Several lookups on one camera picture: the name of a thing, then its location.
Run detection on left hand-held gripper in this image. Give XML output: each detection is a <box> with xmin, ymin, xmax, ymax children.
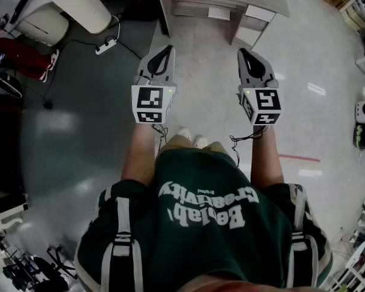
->
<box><xmin>131</xmin><ymin>44</ymin><xmax>178</xmax><ymax>125</ymax></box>

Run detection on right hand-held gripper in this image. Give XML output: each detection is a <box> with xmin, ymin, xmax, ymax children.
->
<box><xmin>236</xmin><ymin>47</ymin><xmax>285</xmax><ymax>127</ymax></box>

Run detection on person's right forearm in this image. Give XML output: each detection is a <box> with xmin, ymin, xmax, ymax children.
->
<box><xmin>249</xmin><ymin>125</ymin><xmax>286</xmax><ymax>192</ymax></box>

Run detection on person's left forearm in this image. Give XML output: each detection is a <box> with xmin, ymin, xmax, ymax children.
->
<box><xmin>120</xmin><ymin>122</ymin><xmax>159</xmax><ymax>189</ymax></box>

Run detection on white power strip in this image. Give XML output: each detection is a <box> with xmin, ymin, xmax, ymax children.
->
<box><xmin>94</xmin><ymin>38</ymin><xmax>119</xmax><ymax>56</ymax></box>

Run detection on black cabinet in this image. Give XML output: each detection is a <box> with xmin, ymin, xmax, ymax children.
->
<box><xmin>122</xmin><ymin>0</ymin><xmax>172</xmax><ymax>38</ymax></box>

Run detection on grey wooden desk unit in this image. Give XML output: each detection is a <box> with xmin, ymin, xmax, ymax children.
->
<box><xmin>156</xmin><ymin>0</ymin><xmax>291</xmax><ymax>47</ymax></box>

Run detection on beige shorts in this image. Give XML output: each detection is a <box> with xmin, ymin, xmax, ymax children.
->
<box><xmin>165</xmin><ymin>134</ymin><xmax>232</xmax><ymax>164</ymax></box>

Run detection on red floor tape strip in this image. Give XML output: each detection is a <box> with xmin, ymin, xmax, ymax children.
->
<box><xmin>277</xmin><ymin>153</ymin><xmax>321</xmax><ymax>163</ymax></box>

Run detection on white ribbed cabinet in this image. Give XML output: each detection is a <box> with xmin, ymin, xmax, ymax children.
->
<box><xmin>52</xmin><ymin>0</ymin><xmax>113</xmax><ymax>35</ymax></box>

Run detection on cream rounded appliance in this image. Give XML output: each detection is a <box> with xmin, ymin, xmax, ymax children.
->
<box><xmin>15</xmin><ymin>4</ymin><xmax>70</xmax><ymax>47</ymax></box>

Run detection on black flat bar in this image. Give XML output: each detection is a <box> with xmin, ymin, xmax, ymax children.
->
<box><xmin>8</xmin><ymin>0</ymin><xmax>35</xmax><ymax>24</ymax></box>

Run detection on green printed t-shirt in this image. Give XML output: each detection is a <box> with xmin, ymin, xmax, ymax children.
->
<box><xmin>74</xmin><ymin>148</ymin><xmax>334</xmax><ymax>289</ymax></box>

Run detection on dark desk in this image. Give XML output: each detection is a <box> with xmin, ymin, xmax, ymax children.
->
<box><xmin>0</xmin><ymin>91</ymin><xmax>29</xmax><ymax>219</ymax></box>

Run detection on black office chair base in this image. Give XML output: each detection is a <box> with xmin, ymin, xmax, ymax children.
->
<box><xmin>46</xmin><ymin>245</ymin><xmax>77</xmax><ymax>280</ymax></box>

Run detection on white metal rack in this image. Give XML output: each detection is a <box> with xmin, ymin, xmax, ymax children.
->
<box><xmin>327</xmin><ymin>240</ymin><xmax>365</xmax><ymax>292</ymax></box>

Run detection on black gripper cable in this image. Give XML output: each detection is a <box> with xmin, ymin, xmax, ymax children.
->
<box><xmin>229</xmin><ymin>125</ymin><xmax>270</xmax><ymax>167</ymax></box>
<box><xmin>151</xmin><ymin>123</ymin><xmax>169</xmax><ymax>158</ymax></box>

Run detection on black power cable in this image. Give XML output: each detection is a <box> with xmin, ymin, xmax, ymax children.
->
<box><xmin>24</xmin><ymin>13</ymin><xmax>144</xmax><ymax>110</ymax></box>

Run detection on white table frame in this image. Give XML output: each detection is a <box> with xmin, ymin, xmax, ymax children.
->
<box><xmin>339</xmin><ymin>0</ymin><xmax>365</xmax><ymax>76</ymax></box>

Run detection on white and black shoulder strap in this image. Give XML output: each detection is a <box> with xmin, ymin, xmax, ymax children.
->
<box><xmin>287</xmin><ymin>183</ymin><xmax>321</xmax><ymax>288</ymax></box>
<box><xmin>101</xmin><ymin>195</ymin><xmax>144</xmax><ymax>292</ymax></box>

